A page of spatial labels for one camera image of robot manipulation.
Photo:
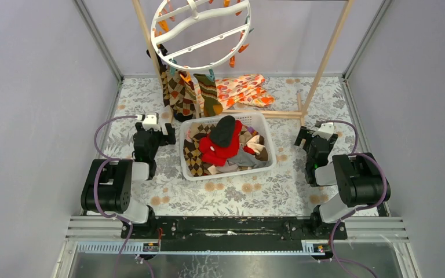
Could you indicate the orange patterned cloth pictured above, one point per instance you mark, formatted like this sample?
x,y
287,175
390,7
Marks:
x,y
245,89

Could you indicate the white round clip hanger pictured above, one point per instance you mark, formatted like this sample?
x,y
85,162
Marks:
x,y
199,36

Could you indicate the hanging brown argyle sock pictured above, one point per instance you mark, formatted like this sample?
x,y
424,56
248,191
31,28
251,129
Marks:
x,y
178,91

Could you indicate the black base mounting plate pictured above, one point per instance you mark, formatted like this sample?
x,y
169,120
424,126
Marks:
x,y
177,233

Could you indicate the hanging green striped sock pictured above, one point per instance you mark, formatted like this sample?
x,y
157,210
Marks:
x,y
208,89

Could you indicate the white laundry basket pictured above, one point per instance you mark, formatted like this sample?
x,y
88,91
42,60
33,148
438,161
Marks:
x,y
254,119

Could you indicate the black sock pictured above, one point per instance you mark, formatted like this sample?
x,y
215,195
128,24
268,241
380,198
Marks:
x,y
222,134

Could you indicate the wooden drying rack frame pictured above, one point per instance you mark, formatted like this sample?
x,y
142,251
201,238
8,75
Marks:
x,y
322,65

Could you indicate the brown argyle sock in basket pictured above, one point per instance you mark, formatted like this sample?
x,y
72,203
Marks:
x,y
191,150

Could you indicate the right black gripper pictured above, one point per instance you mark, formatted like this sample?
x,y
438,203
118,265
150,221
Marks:
x,y
305,134

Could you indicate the grey sock in basket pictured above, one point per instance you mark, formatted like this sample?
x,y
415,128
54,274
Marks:
x,y
245,159

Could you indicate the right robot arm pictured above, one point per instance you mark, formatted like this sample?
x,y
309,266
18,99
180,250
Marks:
x,y
360,182

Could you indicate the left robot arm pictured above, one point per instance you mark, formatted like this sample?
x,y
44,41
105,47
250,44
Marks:
x,y
108,186

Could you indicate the red sock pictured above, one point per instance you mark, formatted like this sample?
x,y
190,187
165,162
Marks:
x,y
214,155

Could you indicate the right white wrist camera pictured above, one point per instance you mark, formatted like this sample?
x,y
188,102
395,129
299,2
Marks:
x,y
325,130

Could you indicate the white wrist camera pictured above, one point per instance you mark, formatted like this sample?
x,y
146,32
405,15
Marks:
x,y
325,130
151,121

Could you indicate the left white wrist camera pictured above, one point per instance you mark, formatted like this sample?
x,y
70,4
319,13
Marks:
x,y
151,121

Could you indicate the floral table cloth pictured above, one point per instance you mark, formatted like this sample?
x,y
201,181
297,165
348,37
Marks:
x,y
281,191

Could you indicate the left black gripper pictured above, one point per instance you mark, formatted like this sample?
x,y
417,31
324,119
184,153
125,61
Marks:
x,y
155,132

